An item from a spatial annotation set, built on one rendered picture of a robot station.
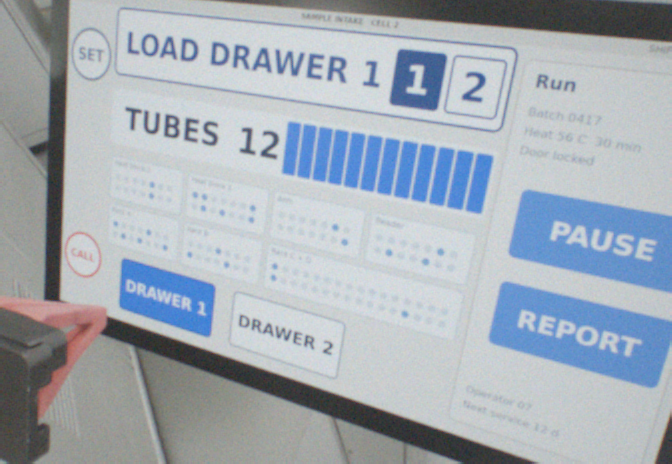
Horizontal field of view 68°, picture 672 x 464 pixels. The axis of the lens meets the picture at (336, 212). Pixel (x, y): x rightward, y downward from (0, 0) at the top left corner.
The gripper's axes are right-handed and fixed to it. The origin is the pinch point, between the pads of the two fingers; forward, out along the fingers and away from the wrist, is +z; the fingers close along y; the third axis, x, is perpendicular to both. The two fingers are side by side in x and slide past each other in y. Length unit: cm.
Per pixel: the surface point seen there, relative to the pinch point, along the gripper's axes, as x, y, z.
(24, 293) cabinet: 26, 52, 37
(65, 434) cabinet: 42, 33, 29
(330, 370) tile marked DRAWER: 2.4, -15.2, 7.3
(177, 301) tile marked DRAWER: 0.8, -1.4, 7.3
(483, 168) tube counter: -14.4, -22.8, 7.5
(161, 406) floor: 73, 51, 78
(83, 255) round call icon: -0.6, 8.7, 7.3
